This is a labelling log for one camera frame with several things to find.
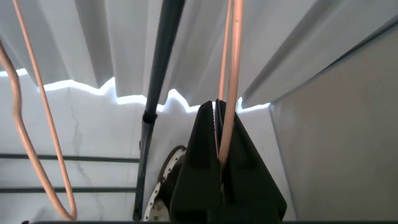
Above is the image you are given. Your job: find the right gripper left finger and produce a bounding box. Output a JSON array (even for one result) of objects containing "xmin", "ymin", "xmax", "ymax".
[{"xmin": 169, "ymin": 101, "xmax": 223, "ymax": 222}]

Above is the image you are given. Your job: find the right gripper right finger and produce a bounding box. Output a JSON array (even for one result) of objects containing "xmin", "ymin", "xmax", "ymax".
[{"xmin": 215, "ymin": 98, "xmax": 287, "ymax": 222}]

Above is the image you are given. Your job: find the pink clothes hanger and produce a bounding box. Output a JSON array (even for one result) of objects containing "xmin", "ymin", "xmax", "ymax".
[
  {"xmin": 0, "ymin": 0, "xmax": 78, "ymax": 222},
  {"xmin": 217, "ymin": 0, "xmax": 246, "ymax": 170}
]

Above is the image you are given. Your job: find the white laundry basket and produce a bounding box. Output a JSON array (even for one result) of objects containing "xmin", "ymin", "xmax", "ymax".
[{"xmin": 142, "ymin": 144, "xmax": 188, "ymax": 222}]

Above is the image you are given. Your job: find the black clothes rack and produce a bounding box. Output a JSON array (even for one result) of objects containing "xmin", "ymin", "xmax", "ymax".
[{"xmin": 0, "ymin": 0, "xmax": 187, "ymax": 222}]

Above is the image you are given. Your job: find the white curtain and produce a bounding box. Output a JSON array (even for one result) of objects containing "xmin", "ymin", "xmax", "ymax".
[{"xmin": 0, "ymin": 0, "xmax": 398, "ymax": 114}]

